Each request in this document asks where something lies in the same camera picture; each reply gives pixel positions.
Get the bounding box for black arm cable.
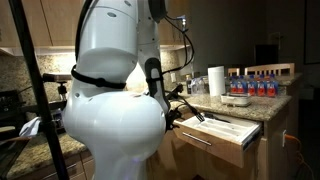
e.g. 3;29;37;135
159;14;206;123

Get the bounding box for wooden base cabinet drawers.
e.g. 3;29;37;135
6;149;96;180

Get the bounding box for white paper towel roll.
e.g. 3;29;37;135
207;65;227;98

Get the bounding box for dark jar with tan lid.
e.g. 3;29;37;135
185;74;193;95

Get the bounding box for black kitchen utensil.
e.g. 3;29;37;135
203;112;232;124

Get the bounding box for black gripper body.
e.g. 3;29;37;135
165;108;183;132

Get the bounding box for silver bar drawer handle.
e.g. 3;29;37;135
182;131;213;147

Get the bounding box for black strap round arm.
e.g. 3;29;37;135
70;64;128;90

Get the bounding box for wooden wall cabinets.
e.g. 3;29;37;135
0;0;193;56

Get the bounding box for black camera mount rods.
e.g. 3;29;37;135
19;73;73;113

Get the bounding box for water bottle red blue label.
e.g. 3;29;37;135
266;73;279;98
237;74;248;95
229;75;238;95
256;74;267;98
247;74;257;97

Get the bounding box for black counter appliance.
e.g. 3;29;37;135
0;89;23;116

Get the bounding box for white cloth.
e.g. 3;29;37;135
19;116;43;138

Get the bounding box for clear plastic bottle bag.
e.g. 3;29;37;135
191;76;208;96

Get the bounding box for narrow wooden chair back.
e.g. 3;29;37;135
227;67;241;78

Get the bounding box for light wooden drawer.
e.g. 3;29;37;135
172;111;263;169

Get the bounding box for black tripod pole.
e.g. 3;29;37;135
8;0;71;180

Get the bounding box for orange extension cord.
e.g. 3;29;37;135
284;133;316;180

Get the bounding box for white lidded plastic container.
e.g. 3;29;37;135
220;92;253;108

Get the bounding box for white cutlery tray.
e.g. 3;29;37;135
182;114;258;144

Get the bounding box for light wooden cabinet door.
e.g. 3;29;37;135
194;151;261;180

